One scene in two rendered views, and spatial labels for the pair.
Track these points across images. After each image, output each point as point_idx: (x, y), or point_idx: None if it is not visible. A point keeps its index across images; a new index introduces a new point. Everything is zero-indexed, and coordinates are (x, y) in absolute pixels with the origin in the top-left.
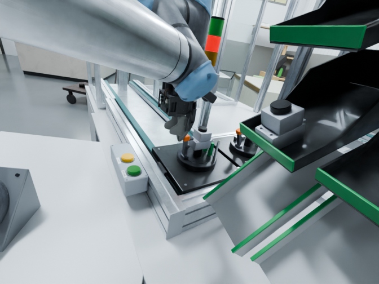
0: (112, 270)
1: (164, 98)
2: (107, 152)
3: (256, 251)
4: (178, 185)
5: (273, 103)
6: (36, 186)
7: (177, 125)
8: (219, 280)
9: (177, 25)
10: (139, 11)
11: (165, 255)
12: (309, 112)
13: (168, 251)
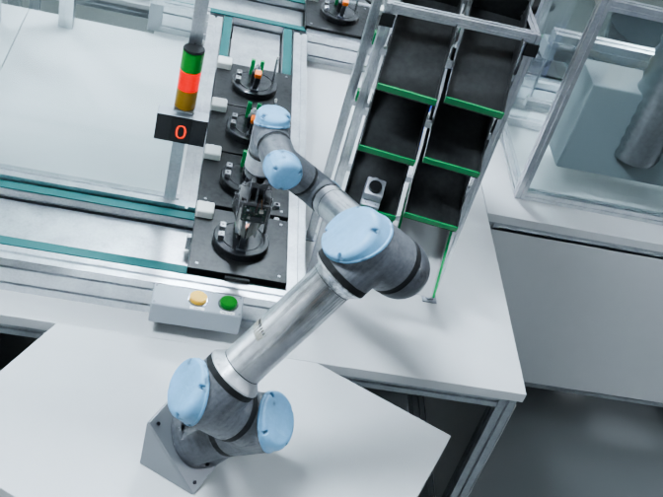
0: (302, 379)
1: (257, 210)
2: (102, 325)
3: None
4: (276, 282)
5: (372, 186)
6: (146, 409)
7: (257, 225)
8: (351, 323)
9: (316, 173)
10: None
11: (311, 343)
12: (367, 162)
13: (308, 339)
